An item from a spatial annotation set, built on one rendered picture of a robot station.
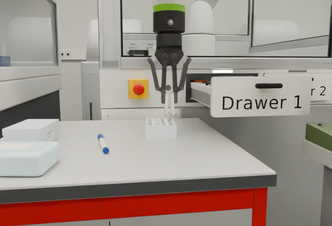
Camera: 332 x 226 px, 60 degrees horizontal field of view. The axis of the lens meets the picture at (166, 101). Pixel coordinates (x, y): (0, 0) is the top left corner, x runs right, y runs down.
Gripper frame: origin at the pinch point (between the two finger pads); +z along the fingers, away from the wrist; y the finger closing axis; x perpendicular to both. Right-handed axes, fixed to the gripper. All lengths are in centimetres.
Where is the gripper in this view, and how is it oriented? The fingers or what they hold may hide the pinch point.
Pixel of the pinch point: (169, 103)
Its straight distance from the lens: 85.4
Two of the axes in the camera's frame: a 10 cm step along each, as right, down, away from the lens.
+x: -0.8, -1.2, 9.9
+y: 10.0, -0.1, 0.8
